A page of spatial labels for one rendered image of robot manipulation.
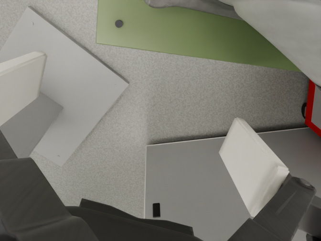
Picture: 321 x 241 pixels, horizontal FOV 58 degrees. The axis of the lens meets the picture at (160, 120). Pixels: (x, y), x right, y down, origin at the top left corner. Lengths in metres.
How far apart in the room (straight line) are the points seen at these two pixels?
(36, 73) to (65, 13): 1.01
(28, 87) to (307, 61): 0.16
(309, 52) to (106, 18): 0.23
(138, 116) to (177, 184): 0.39
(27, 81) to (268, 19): 0.13
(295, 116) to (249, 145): 1.23
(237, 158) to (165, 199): 0.76
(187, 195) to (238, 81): 0.54
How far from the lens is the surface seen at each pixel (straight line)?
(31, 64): 0.17
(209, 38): 0.34
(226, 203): 0.91
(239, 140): 0.19
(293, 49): 0.19
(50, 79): 1.21
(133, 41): 0.34
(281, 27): 0.17
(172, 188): 0.97
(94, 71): 1.17
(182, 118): 1.26
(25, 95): 0.18
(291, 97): 1.35
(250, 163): 0.17
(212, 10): 0.33
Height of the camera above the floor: 1.14
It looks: 65 degrees down
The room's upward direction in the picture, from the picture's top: 176 degrees clockwise
